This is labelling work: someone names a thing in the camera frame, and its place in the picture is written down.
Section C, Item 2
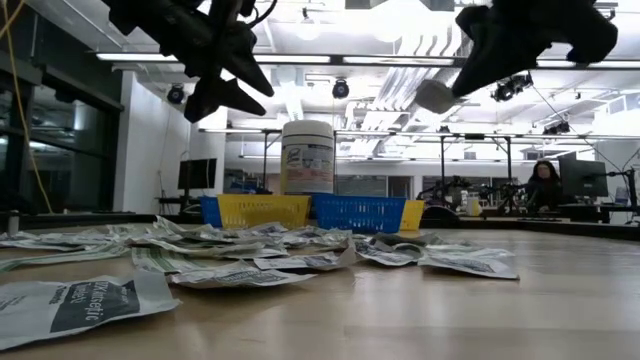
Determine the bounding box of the white disinfecting wipes canister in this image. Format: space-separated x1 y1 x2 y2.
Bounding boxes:
279 119 336 196

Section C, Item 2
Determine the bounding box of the thick black cable loop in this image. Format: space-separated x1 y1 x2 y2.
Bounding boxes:
419 204 462 230

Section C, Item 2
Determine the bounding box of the black computer monitor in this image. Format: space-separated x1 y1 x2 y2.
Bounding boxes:
177 157 218 199
558 151 610 199

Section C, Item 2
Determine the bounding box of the round white ceiling lamp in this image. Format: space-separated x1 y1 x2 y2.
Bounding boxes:
293 9 323 42

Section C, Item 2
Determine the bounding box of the yellow plastic basket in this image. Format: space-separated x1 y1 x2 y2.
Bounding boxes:
398 199 426 233
217 193 312 231

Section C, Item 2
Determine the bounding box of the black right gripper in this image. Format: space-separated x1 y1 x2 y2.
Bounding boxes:
452 0 619 99

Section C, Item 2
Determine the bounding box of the yellow cable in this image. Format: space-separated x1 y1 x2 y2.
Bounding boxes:
0 0 54 215

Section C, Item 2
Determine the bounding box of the person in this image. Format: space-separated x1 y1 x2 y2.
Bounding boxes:
524 159 567 212

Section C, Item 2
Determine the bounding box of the black frame workstation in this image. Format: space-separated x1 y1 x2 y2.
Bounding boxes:
198 127 297 194
344 130 640 201

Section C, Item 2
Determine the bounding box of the black overhead light bar rail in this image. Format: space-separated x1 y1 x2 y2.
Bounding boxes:
94 51 640 70

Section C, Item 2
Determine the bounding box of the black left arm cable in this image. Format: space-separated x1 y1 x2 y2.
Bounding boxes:
246 0 280 30

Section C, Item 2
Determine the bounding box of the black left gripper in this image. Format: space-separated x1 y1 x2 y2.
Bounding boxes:
149 0 275 124

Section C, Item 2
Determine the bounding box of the blue plastic basket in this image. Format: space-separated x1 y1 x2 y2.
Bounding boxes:
200 195 224 229
312 192 407 235

